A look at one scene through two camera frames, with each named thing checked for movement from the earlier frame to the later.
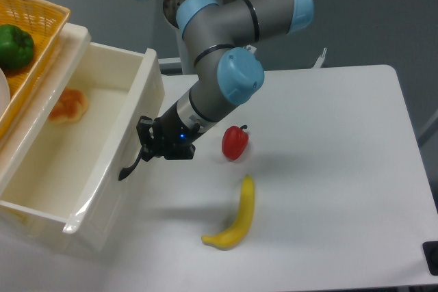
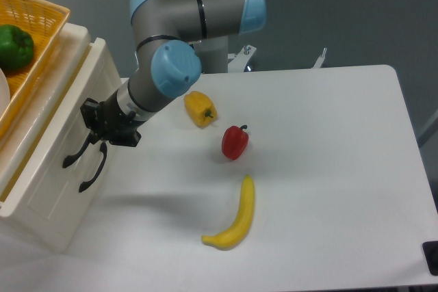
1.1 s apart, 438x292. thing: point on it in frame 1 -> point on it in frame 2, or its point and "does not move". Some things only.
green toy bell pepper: x=16 y=47 does not move
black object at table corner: x=430 y=249 does not move
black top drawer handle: x=125 y=171 -> x=70 y=158
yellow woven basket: x=44 y=21 does not move
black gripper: x=165 y=137 -> x=108 y=120
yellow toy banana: x=232 y=236 does not move
